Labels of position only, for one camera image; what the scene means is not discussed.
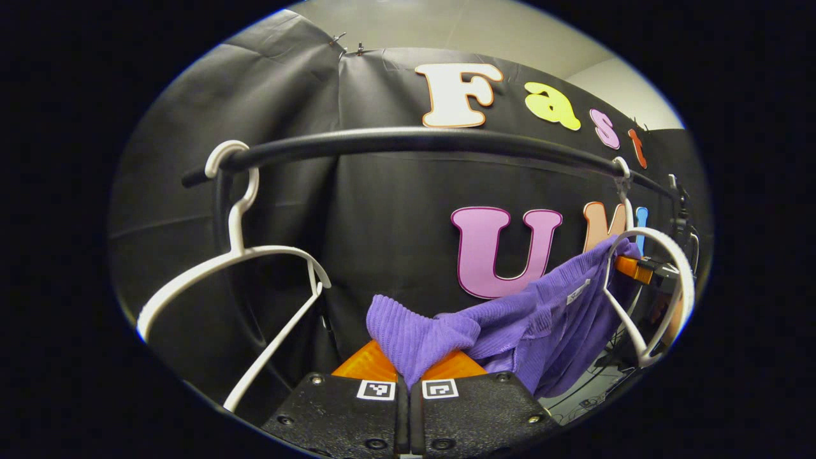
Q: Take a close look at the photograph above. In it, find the purple knit shirt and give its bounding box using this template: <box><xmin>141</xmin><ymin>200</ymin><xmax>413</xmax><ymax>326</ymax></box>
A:
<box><xmin>366</xmin><ymin>236</ymin><xmax>643</xmax><ymax>401</ymax></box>

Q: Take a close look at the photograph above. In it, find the white hanger with notched arms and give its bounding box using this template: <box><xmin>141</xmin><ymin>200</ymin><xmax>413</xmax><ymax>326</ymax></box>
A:
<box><xmin>602</xmin><ymin>156</ymin><xmax>696</xmax><ymax>369</ymax></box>

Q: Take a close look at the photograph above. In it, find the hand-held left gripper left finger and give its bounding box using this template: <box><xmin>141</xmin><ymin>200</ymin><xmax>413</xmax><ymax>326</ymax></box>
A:
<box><xmin>260</xmin><ymin>340</ymin><xmax>409</xmax><ymax>458</ymax></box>

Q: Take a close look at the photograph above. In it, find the black clothes rack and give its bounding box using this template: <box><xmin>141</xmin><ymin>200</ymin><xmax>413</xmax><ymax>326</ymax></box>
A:
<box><xmin>181</xmin><ymin>126</ymin><xmax>680</xmax><ymax>383</ymax></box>

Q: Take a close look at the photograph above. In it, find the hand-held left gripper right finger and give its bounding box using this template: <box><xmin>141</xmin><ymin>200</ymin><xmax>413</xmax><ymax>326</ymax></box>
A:
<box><xmin>409</xmin><ymin>349</ymin><xmax>563</xmax><ymax>458</ymax></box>

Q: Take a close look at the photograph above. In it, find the plain white hanger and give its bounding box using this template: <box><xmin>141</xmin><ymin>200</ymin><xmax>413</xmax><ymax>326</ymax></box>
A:
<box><xmin>136</xmin><ymin>140</ymin><xmax>332</xmax><ymax>414</ymax></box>

